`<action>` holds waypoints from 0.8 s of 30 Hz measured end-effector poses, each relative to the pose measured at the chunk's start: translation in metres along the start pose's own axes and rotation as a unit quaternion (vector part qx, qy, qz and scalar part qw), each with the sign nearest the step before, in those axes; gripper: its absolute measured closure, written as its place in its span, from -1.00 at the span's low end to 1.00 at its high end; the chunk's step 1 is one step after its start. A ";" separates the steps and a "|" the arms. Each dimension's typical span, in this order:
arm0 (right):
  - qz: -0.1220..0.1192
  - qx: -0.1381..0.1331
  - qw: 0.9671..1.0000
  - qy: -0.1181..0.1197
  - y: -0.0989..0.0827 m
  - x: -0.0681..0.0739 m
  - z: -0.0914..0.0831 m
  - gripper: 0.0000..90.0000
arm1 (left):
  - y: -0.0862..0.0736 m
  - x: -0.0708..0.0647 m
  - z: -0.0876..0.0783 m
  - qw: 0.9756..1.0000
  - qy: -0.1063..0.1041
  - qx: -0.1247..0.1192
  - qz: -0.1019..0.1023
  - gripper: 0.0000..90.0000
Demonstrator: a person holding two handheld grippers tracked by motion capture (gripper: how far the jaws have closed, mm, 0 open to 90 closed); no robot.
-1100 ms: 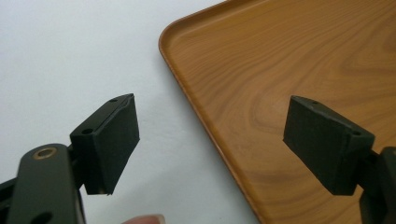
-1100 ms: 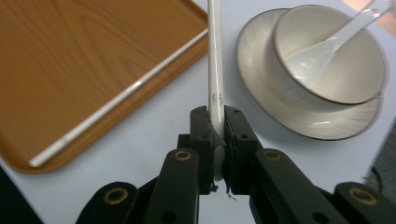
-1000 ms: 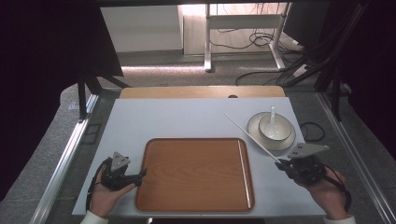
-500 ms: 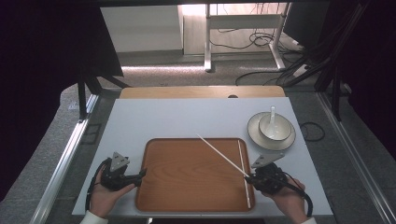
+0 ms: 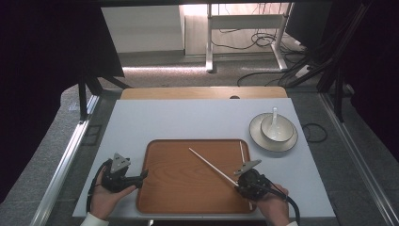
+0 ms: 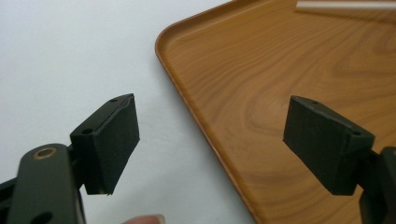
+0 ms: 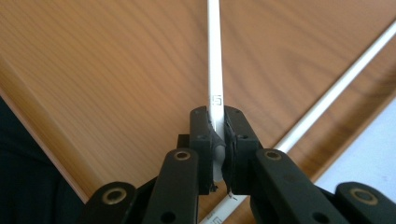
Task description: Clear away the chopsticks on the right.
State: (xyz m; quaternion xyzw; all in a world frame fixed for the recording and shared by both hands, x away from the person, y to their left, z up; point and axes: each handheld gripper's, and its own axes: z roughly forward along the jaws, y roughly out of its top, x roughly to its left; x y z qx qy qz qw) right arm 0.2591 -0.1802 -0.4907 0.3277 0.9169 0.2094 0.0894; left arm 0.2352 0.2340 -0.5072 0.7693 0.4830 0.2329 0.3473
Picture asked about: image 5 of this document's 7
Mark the person's right hand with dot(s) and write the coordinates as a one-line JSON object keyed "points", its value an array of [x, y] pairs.
{"points": [[276, 208]]}

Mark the dark floor hatch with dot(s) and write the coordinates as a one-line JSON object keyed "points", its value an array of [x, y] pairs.
{"points": [[92, 135]]}

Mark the white cabinet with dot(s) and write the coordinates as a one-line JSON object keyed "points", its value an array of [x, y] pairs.
{"points": [[141, 28]]}

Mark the light grey table board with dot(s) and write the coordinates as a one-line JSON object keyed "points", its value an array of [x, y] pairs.
{"points": [[188, 119]]}

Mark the aluminium rail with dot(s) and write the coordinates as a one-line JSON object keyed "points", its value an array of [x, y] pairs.
{"points": [[62, 169], [360, 163]]}

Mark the person's left hand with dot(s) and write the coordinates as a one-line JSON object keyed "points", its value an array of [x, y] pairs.
{"points": [[103, 201]]}

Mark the person's right white sleeve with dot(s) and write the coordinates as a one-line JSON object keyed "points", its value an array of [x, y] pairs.
{"points": [[293, 224]]}

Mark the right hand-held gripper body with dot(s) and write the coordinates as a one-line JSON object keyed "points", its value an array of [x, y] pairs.
{"points": [[252, 185]]}

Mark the person's white sleeve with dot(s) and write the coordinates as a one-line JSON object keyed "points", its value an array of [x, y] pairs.
{"points": [[93, 221], [293, 224]]}

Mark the white power strip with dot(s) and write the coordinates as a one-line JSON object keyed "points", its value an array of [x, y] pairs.
{"points": [[302, 71]]}

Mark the white ceramic spoon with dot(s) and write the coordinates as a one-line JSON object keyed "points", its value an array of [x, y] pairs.
{"points": [[274, 124]]}

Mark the white bowl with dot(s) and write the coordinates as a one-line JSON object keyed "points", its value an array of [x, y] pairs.
{"points": [[284, 127]]}

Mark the brown wooden tray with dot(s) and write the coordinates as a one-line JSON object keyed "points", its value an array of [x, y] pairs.
{"points": [[178, 182]]}

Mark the black curtain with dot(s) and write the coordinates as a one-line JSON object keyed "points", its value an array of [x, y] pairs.
{"points": [[376, 78], [37, 78]]}

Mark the white desk frame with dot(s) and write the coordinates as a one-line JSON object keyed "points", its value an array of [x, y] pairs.
{"points": [[209, 47]]}

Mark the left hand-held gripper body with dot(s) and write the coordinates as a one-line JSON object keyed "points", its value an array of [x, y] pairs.
{"points": [[116, 180]]}

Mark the person's left white sleeve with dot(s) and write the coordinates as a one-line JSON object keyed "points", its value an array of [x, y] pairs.
{"points": [[93, 221]]}

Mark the black metal stand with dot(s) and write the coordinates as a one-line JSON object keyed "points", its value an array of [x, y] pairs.
{"points": [[82, 100], [338, 94]]}

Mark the white plate with dark rim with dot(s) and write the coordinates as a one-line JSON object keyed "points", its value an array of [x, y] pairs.
{"points": [[260, 139]]}

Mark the wooden table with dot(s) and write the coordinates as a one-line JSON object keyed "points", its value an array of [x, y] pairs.
{"points": [[188, 93]]}

